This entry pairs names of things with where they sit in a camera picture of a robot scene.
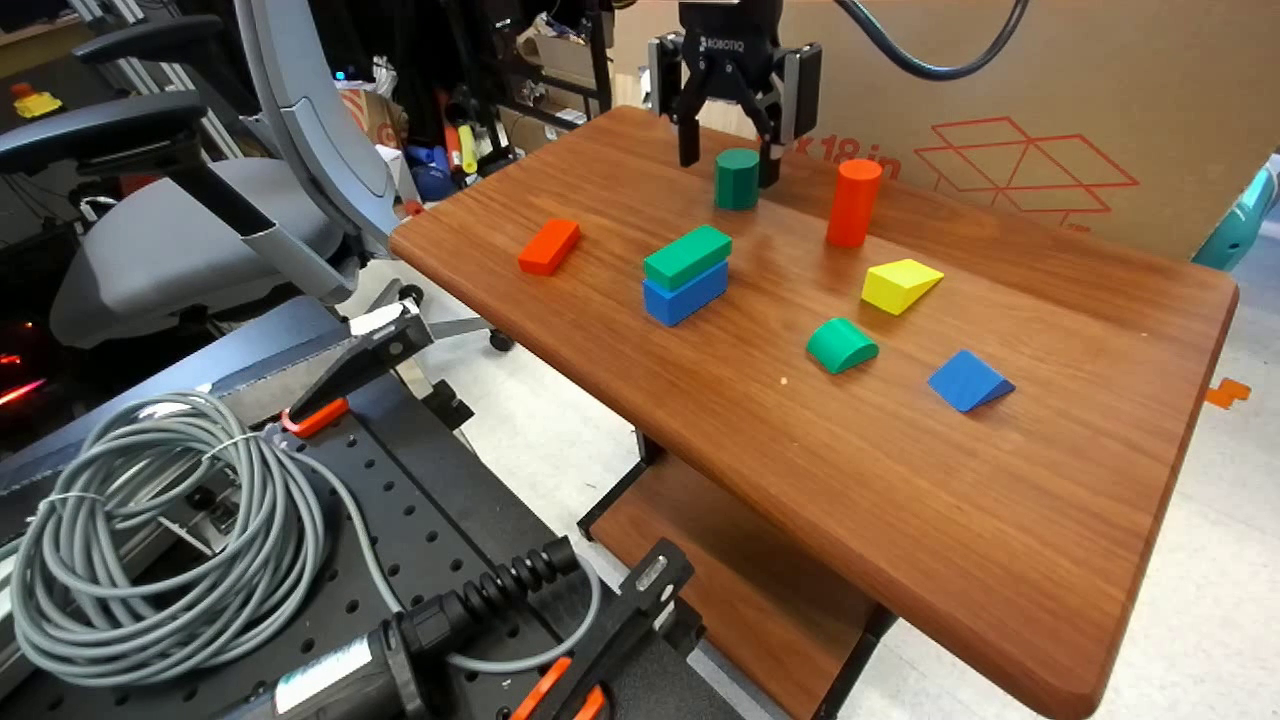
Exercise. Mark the large cardboard box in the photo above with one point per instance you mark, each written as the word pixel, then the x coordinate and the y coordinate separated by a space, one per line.
pixel 1147 120

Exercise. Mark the green rectangular block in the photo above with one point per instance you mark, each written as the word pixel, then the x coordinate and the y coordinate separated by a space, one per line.
pixel 684 258

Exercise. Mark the yellow wedge block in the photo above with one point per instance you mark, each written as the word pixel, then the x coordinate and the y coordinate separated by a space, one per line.
pixel 899 284

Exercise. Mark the orange rectangular block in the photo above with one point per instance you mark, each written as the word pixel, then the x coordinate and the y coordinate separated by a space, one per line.
pixel 549 247

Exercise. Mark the black clamp with orange handle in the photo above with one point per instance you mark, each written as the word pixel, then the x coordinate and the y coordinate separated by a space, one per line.
pixel 360 360

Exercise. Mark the grey office chair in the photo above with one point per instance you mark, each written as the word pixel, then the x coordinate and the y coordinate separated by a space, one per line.
pixel 214 234

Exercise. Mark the blue wedge block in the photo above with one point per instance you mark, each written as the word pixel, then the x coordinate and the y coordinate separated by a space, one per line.
pixel 965 383

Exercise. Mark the blue rectangular block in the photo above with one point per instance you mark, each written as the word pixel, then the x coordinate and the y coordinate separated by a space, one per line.
pixel 675 305

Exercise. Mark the green half-cylinder block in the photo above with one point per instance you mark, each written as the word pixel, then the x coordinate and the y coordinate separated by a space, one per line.
pixel 843 344

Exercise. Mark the orange floor marker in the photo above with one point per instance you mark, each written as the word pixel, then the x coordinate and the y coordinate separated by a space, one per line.
pixel 1226 394

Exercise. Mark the green cylindrical block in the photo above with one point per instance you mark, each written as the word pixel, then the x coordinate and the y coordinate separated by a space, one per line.
pixel 739 183

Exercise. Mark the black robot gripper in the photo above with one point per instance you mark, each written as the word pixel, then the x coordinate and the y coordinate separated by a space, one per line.
pixel 728 48

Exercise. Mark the orange cylindrical block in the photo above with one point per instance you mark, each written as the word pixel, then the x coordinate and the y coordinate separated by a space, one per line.
pixel 852 197

